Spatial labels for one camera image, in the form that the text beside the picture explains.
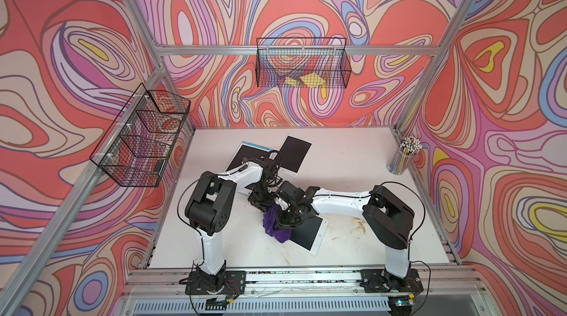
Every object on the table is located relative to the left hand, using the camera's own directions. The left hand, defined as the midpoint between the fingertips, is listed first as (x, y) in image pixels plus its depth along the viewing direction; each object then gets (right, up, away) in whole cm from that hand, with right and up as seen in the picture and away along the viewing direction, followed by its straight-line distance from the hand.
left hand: (270, 210), depth 90 cm
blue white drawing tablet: (-13, +24, +18) cm, 32 cm away
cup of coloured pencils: (+57, +21, +5) cm, 61 cm away
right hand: (+3, -7, -7) cm, 11 cm away
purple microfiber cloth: (0, -3, -8) cm, 9 cm away
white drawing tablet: (+10, +24, +22) cm, 34 cm away
